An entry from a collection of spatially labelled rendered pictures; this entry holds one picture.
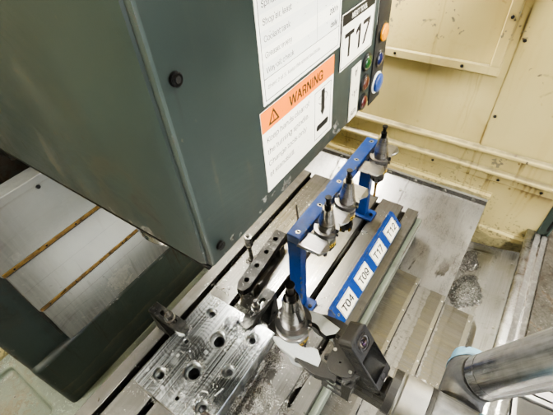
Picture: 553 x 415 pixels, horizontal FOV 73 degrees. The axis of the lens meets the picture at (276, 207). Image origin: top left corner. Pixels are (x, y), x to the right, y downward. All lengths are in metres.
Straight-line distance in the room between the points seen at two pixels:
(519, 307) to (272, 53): 1.25
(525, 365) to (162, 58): 0.60
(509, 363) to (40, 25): 0.69
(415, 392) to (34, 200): 0.87
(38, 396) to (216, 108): 1.47
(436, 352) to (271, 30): 1.18
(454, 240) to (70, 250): 1.30
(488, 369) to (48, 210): 0.96
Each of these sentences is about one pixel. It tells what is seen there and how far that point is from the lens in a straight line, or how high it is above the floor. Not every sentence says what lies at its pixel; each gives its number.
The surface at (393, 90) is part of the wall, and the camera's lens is 1.50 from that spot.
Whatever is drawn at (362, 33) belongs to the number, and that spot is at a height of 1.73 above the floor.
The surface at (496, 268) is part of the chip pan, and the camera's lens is 1.72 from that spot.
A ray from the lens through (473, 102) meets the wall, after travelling 1.45.
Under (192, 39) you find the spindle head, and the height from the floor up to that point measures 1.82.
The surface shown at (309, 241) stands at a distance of 0.92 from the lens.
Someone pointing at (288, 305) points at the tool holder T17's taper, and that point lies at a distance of 0.60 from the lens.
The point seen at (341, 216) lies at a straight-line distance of 0.98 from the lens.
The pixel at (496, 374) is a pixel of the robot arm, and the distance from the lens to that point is 0.71.
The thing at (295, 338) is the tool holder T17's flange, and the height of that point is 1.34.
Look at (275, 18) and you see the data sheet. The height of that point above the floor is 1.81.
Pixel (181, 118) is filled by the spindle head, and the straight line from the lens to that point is 0.30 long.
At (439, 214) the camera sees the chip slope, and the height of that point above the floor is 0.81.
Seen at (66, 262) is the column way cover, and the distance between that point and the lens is 1.15.
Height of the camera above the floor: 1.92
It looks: 45 degrees down
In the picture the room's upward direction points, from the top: 5 degrees counter-clockwise
